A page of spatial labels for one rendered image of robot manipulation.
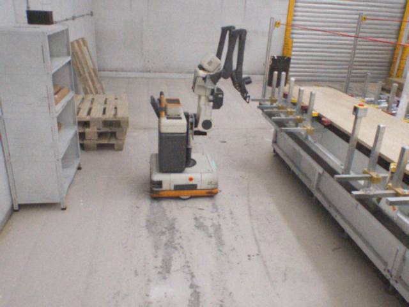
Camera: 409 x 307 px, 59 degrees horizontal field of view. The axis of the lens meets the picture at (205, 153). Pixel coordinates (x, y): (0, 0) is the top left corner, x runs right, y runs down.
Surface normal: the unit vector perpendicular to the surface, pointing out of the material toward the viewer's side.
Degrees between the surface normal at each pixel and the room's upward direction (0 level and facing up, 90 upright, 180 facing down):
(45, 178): 90
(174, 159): 90
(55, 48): 90
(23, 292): 0
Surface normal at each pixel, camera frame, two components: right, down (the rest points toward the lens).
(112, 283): 0.05, -0.92
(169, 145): 0.15, 0.39
